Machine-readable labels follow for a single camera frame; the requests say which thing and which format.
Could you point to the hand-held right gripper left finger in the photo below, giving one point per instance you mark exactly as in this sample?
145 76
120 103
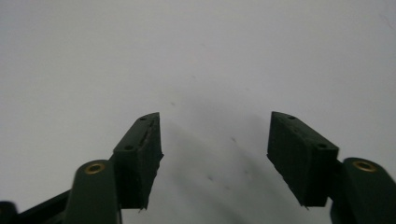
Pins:
137 161

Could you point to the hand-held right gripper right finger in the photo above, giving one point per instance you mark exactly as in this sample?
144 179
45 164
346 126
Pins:
299 161

